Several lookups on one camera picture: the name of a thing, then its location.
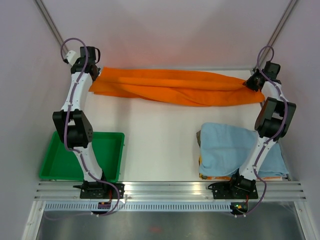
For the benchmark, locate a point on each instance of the right aluminium frame post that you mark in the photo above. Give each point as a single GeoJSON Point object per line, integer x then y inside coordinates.
{"type": "Point", "coordinates": [290, 8]}

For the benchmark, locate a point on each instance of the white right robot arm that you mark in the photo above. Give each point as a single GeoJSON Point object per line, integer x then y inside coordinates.
{"type": "Point", "coordinates": [272, 122]}

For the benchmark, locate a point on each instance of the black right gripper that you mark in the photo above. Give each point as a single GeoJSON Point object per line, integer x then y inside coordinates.
{"type": "Point", "coordinates": [249, 83]}

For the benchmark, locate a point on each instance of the orange trousers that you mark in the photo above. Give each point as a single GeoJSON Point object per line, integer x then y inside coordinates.
{"type": "Point", "coordinates": [179, 87]}

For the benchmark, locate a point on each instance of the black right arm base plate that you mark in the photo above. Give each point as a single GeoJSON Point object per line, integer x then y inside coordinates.
{"type": "Point", "coordinates": [223, 191]}

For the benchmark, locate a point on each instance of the left aluminium frame post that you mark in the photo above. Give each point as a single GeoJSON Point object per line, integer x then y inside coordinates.
{"type": "Point", "coordinates": [49, 21]}

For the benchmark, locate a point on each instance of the aluminium frame post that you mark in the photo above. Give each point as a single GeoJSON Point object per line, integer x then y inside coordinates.
{"type": "Point", "coordinates": [290, 8]}
{"type": "Point", "coordinates": [49, 21]}

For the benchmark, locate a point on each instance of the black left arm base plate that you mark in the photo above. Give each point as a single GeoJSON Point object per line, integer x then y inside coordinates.
{"type": "Point", "coordinates": [96, 190]}

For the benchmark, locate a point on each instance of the perforated white cable duct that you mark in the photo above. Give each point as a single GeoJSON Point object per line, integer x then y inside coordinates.
{"type": "Point", "coordinates": [139, 206]}

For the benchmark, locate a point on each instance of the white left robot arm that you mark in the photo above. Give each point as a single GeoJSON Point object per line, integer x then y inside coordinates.
{"type": "Point", "coordinates": [73, 127]}

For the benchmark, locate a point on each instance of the light blue folded trousers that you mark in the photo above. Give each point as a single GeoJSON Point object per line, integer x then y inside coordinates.
{"type": "Point", "coordinates": [224, 148]}

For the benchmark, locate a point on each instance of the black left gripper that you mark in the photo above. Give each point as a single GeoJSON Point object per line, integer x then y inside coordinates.
{"type": "Point", "coordinates": [95, 77]}

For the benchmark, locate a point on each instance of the green plastic tray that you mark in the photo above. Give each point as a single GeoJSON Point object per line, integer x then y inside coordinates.
{"type": "Point", "coordinates": [59, 164]}

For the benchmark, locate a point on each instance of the aluminium front rail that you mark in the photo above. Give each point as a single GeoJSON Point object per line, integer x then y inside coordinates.
{"type": "Point", "coordinates": [166, 191]}

